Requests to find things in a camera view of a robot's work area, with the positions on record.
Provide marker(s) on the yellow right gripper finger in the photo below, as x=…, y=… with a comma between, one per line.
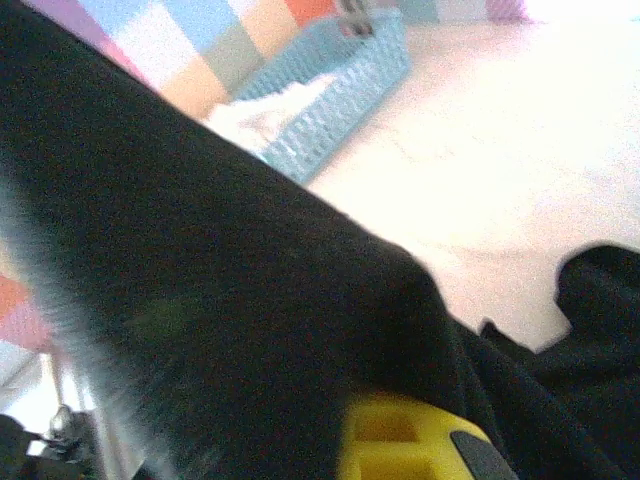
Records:
x=400, y=450

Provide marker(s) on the black printed t-shirt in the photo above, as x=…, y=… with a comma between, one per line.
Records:
x=200, y=275

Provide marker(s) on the white crumpled cloth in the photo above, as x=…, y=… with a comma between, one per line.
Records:
x=270, y=112

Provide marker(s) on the blue plastic basket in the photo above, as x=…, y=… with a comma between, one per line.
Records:
x=345, y=90

